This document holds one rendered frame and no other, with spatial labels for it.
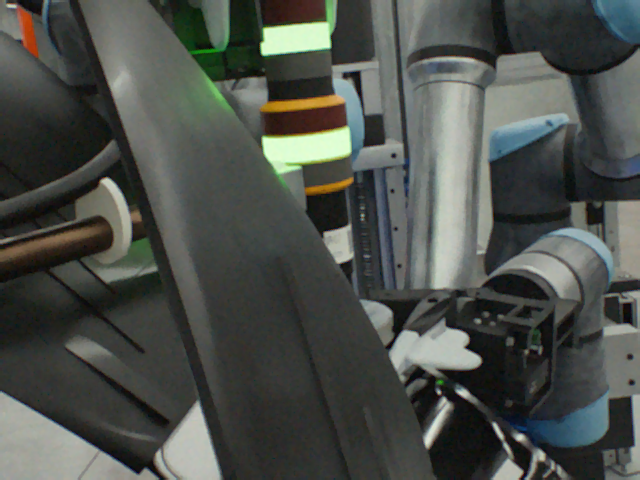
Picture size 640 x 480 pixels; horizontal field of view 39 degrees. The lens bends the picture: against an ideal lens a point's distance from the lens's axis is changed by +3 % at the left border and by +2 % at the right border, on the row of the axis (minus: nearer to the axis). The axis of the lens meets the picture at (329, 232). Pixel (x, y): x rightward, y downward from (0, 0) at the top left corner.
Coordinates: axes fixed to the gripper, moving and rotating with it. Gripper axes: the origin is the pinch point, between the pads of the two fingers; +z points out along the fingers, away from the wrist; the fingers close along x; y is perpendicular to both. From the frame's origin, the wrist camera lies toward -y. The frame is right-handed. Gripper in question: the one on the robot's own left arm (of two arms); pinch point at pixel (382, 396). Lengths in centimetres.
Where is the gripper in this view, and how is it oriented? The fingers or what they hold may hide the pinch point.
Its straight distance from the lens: 61.1
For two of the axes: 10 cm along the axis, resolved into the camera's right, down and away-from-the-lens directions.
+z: -5.4, 2.4, -8.1
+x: 0.2, 9.6, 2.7
